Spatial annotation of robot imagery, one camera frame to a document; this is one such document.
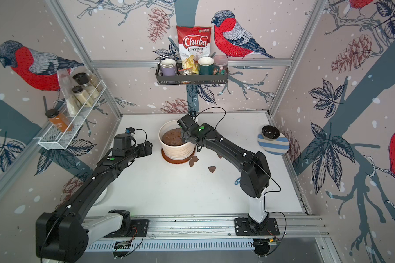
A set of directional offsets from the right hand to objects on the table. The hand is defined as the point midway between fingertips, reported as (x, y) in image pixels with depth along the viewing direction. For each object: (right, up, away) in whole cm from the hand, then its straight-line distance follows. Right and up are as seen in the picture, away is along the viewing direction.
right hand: (193, 132), depth 87 cm
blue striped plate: (+53, -9, +14) cm, 56 cm away
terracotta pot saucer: (-10, -18, +8) cm, 22 cm away
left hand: (-24, -5, -3) cm, 25 cm away
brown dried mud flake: (+11, -21, +6) cm, 24 cm away
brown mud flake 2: (-1, -18, +8) cm, 20 cm away
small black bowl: (+50, -1, +17) cm, 53 cm away
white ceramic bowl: (-27, -19, -36) cm, 49 cm away
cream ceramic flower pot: (-12, -7, +4) cm, 14 cm away
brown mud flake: (+16, -15, +11) cm, 24 cm away
